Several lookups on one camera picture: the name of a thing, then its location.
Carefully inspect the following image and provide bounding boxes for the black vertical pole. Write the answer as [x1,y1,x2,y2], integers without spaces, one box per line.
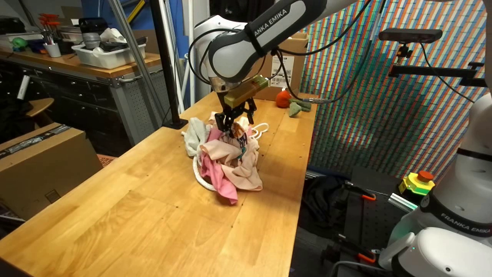
[148,0,189,131]

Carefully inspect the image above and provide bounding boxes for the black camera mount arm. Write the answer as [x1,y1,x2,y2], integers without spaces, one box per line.
[388,43,492,90]

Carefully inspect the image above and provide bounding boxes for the wooden stool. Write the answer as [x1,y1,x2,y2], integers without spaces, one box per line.
[23,96,55,120]

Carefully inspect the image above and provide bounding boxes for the red flower decoration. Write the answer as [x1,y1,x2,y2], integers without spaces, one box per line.
[37,13,63,34]

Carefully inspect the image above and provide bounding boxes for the black case orange latches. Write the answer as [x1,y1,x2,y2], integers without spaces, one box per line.
[341,168,409,260]

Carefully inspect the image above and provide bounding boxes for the yellow red emergency stop button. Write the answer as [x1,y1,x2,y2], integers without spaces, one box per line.
[398,170,438,199]

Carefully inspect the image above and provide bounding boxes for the black pot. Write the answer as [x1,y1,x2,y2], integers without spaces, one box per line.
[77,16,109,51]

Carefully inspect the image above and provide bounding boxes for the pink cloth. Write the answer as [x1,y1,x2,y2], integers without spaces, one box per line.
[198,128,240,207]

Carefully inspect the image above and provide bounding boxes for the wooden top grey workbench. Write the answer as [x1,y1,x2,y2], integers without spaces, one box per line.
[0,46,172,151]

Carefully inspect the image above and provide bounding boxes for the peach t-shirt teal print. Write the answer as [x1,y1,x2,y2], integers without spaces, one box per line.
[197,114,265,194]

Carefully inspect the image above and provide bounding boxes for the black camera cable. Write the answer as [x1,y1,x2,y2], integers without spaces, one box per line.
[417,40,477,105]

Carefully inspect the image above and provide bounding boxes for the orange plush toy green leaves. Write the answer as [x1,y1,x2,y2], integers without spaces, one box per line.
[274,87,314,119]

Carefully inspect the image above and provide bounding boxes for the white terry towel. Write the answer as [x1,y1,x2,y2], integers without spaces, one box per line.
[180,116,211,159]

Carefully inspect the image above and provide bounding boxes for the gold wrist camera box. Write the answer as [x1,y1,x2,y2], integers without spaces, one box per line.
[222,74,271,110]

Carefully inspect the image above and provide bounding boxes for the white metal frame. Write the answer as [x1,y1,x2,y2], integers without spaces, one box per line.
[157,0,197,107]

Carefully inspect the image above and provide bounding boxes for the silver metal pole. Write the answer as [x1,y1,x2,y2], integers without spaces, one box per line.
[106,0,172,128]

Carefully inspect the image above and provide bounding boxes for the black bar camera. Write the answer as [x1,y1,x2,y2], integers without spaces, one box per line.
[378,28,444,45]

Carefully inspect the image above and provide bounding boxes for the black bag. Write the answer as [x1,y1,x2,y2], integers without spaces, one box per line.
[300,174,361,243]

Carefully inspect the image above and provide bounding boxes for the white plastic bin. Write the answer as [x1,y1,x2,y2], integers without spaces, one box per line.
[71,40,148,71]

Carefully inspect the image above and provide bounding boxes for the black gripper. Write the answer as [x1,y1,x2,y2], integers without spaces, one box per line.
[214,97,258,140]

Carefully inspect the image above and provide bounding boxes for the large plain cardboard box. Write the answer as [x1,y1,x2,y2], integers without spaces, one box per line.
[0,122,105,223]

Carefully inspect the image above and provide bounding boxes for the cardboard box with shipping label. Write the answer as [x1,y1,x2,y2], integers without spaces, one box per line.
[254,31,309,102]

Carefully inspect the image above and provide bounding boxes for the small green object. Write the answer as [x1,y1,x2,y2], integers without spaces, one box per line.
[9,36,29,54]

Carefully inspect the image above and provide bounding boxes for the white cup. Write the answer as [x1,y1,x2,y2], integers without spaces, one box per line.
[43,40,63,60]

